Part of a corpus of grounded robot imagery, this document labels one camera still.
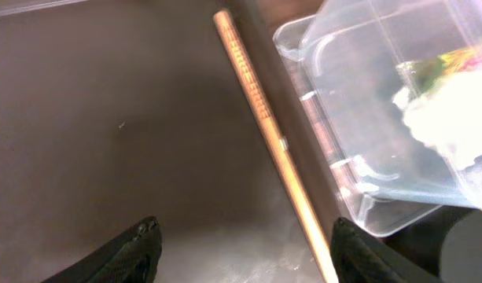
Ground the clear plastic bin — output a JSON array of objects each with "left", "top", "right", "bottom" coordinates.
[{"left": 273, "top": 0, "right": 482, "bottom": 237}]

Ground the food wrapper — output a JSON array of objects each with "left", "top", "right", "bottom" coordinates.
[{"left": 392, "top": 42, "right": 482, "bottom": 171}]

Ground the black waste tray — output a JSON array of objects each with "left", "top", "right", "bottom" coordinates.
[{"left": 383, "top": 206, "right": 482, "bottom": 283}]

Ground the dark brown serving tray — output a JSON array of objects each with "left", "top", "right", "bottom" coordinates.
[{"left": 0, "top": 0, "right": 344, "bottom": 283}]

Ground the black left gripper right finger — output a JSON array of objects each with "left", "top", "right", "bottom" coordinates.
[{"left": 330, "top": 217, "right": 441, "bottom": 283}]

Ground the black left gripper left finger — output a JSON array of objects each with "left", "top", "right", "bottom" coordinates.
[{"left": 45, "top": 216, "right": 163, "bottom": 283}]

